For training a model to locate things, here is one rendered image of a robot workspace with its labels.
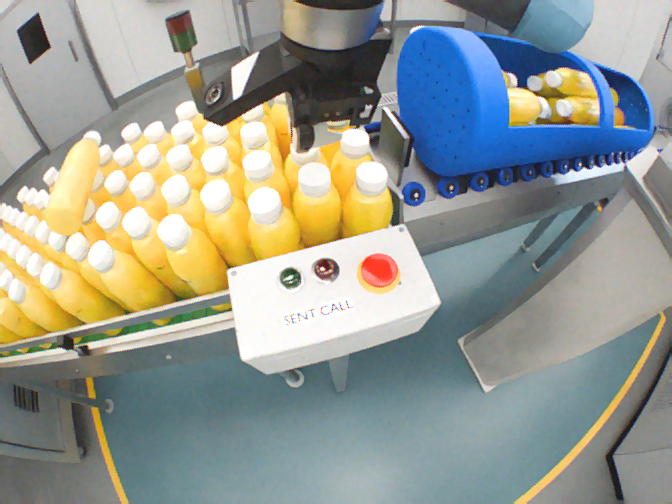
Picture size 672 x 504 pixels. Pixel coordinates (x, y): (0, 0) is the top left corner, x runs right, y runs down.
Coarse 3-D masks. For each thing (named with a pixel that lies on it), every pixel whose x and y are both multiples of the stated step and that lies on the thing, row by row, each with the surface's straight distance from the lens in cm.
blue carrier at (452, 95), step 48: (432, 48) 55; (480, 48) 51; (528, 48) 81; (432, 96) 56; (480, 96) 46; (624, 96) 125; (432, 144) 58; (480, 144) 48; (528, 144) 57; (576, 144) 71; (624, 144) 99
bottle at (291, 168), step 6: (288, 156) 46; (318, 156) 44; (324, 156) 46; (288, 162) 45; (294, 162) 43; (318, 162) 44; (324, 162) 45; (288, 168) 45; (294, 168) 44; (300, 168) 44; (288, 174) 46; (294, 174) 45; (288, 180) 46; (294, 180) 45; (294, 186) 46
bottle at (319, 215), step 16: (304, 192) 39; (336, 192) 41; (304, 208) 40; (320, 208) 39; (336, 208) 41; (304, 224) 42; (320, 224) 41; (336, 224) 44; (304, 240) 46; (320, 240) 45; (336, 240) 48
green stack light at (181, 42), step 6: (192, 30) 79; (174, 36) 78; (180, 36) 77; (186, 36) 78; (192, 36) 78; (174, 42) 79; (180, 42) 78; (186, 42) 78; (192, 42) 79; (174, 48) 80; (180, 48) 78; (186, 48) 78
